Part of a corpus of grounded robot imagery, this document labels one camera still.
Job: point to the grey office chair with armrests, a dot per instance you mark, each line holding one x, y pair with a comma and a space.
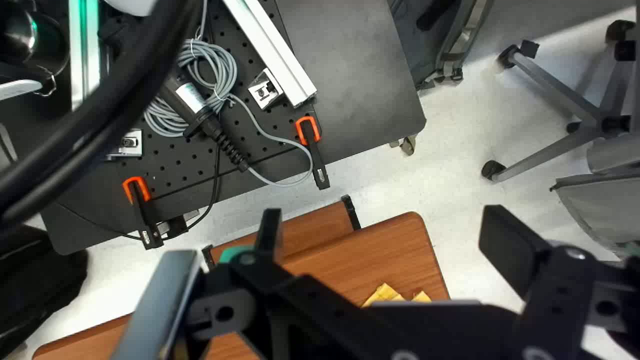
601, 207

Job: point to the black bag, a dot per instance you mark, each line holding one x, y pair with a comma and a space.
32, 287

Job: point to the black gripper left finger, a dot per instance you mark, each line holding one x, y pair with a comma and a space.
162, 301

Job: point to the yellow cloth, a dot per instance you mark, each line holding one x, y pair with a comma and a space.
387, 295

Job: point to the orange and black clamp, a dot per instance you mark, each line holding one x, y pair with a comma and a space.
316, 157
148, 223

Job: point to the metal rail bracket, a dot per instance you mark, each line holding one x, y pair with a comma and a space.
130, 142
267, 91

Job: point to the wooden table with black frame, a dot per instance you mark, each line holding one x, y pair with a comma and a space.
392, 253

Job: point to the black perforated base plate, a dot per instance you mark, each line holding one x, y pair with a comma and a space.
352, 81

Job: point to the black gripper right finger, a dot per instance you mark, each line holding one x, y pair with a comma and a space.
513, 250

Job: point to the long aluminium rail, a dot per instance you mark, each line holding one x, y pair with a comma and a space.
273, 50

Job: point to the short aluminium rail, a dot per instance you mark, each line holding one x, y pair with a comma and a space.
84, 61

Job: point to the dark grey chair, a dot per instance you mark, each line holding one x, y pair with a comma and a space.
432, 33

